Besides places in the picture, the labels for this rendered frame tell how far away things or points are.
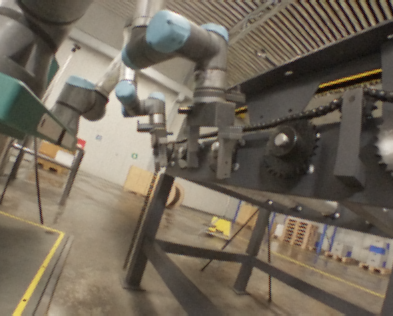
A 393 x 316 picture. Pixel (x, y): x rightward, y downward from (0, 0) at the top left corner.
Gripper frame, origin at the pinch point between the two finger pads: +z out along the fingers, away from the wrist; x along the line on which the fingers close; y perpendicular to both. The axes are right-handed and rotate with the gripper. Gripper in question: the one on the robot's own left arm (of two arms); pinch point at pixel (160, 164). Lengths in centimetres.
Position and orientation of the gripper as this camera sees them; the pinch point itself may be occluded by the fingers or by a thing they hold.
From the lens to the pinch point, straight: 85.8
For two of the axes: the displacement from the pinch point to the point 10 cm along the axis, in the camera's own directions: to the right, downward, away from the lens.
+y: 9.2, -0.3, 3.9
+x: -3.8, 2.0, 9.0
